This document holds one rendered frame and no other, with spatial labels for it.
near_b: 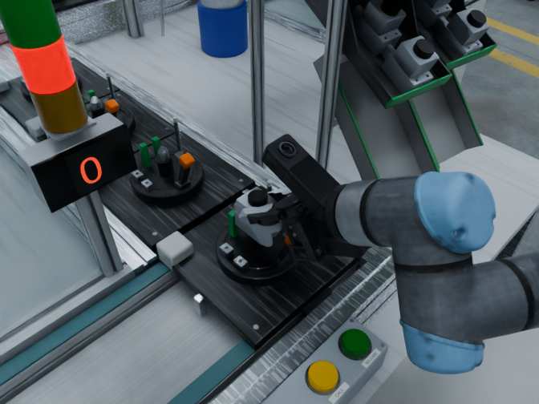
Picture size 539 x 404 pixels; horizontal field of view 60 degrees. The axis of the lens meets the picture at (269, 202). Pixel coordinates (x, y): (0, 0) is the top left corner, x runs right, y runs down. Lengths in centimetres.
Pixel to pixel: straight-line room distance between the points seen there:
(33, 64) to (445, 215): 42
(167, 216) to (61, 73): 39
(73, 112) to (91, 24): 125
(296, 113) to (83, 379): 86
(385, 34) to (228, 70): 82
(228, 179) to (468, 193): 56
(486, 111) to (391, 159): 235
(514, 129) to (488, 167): 187
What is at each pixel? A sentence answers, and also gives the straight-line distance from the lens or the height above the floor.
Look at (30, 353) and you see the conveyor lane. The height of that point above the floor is 95.
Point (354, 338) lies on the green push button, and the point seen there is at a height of 97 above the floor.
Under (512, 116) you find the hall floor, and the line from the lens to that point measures 321.
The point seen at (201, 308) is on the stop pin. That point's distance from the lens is 75.
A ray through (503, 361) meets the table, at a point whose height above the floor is 86.
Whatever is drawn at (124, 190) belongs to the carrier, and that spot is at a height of 97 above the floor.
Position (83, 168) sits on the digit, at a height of 121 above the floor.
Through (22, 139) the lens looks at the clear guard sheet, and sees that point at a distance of 62.
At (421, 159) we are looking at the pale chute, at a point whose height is 103.
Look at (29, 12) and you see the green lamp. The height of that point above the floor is 139.
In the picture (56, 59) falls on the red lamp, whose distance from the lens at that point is 54.
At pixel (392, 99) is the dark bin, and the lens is 72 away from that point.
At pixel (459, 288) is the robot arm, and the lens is 48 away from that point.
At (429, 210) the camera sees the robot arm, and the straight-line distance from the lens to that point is 44.
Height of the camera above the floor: 157
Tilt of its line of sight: 44 degrees down
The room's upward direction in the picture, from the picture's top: straight up
